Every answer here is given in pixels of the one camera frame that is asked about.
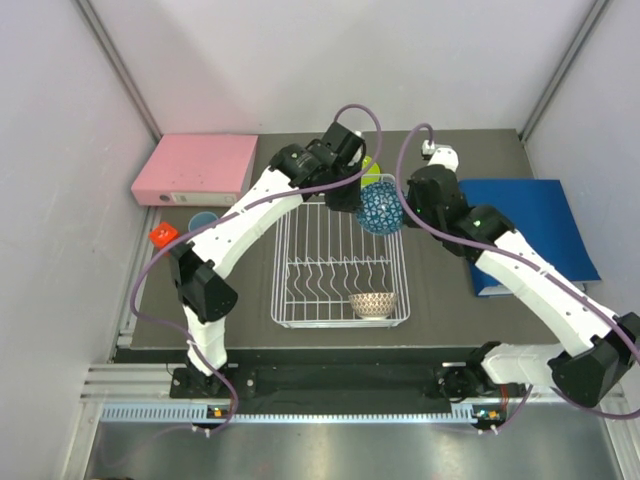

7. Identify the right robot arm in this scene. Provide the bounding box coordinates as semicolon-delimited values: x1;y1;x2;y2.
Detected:
395;164;639;409

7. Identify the white wire dish rack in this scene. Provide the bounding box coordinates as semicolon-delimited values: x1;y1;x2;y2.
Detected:
270;196;411;329

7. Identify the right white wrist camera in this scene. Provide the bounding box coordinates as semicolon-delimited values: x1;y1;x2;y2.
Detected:
421;140;459;173

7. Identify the red cube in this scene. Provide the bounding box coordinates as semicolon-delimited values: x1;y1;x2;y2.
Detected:
148;222;180;250

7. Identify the white cable duct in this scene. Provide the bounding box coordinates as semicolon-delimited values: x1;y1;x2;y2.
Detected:
99;402;506;425

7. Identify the blue ring binder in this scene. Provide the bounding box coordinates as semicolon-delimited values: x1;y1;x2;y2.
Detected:
459;179;601;290

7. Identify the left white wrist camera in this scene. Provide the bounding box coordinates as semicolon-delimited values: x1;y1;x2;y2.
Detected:
347;130;366;167

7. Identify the blue plastic cup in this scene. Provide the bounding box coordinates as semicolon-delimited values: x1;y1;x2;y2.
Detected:
188;211;218;232

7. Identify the pink ring binder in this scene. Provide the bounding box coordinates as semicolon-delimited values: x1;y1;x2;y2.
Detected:
131;134;258;207

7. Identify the red patterned white bowl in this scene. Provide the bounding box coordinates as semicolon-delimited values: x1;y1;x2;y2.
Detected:
348;292;397;320

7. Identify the lime green plate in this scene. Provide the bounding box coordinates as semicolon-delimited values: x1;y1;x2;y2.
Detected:
361;156;381;189

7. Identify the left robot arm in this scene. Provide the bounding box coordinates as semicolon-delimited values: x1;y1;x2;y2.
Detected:
169;122;366;397

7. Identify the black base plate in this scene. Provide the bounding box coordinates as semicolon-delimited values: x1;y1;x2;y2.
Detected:
168;344;506;401

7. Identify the blue patterned bowl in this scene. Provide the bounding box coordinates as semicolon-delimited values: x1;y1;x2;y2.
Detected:
356;181;404;236

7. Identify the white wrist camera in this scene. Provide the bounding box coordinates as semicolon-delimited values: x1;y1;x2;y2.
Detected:
421;140;459;173
347;130;366;167

